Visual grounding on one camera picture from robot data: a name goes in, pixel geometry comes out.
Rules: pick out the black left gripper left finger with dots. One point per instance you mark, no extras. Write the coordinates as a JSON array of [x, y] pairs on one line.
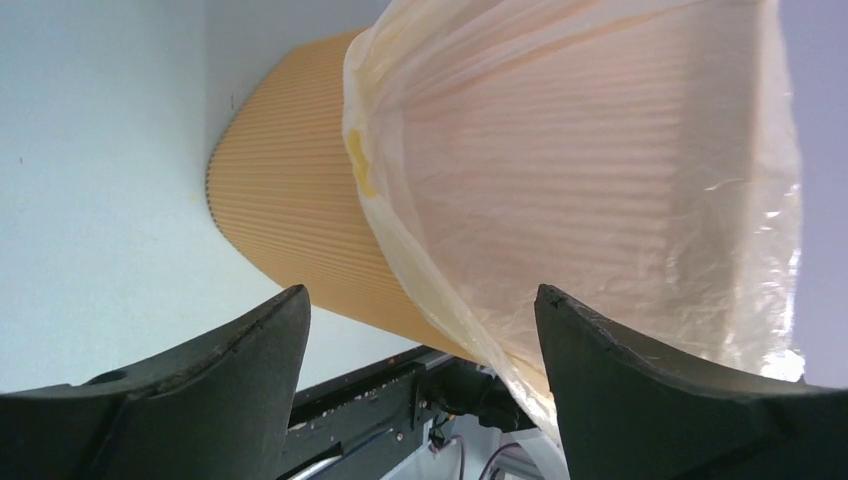
[[214, 407]]

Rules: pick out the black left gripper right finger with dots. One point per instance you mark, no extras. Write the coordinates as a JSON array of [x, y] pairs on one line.
[[632, 407]]

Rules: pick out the orange plastic trash bin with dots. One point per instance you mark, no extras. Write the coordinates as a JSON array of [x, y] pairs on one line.
[[281, 190]]

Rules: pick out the translucent cream trash bag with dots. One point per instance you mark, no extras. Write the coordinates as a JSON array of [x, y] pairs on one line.
[[639, 155]]

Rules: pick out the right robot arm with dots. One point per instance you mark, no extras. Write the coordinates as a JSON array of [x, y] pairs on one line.
[[458, 388]]

